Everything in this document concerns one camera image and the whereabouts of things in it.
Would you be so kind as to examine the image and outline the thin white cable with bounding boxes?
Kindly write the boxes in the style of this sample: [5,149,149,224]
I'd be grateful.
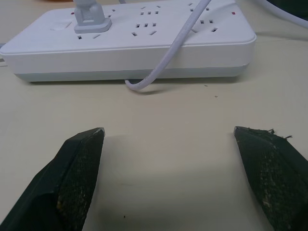
[124,0,213,92]

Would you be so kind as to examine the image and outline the grey power plug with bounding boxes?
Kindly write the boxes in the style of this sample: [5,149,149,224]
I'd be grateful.
[73,0,113,34]

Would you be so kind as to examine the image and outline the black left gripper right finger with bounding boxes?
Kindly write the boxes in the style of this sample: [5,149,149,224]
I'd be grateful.
[233,126,308,231]

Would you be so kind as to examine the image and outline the white power strip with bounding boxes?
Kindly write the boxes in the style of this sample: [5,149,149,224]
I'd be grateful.
[0,0,257,83]

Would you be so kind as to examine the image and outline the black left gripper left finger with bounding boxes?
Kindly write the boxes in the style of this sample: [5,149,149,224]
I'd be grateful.
[0,127,106,231]

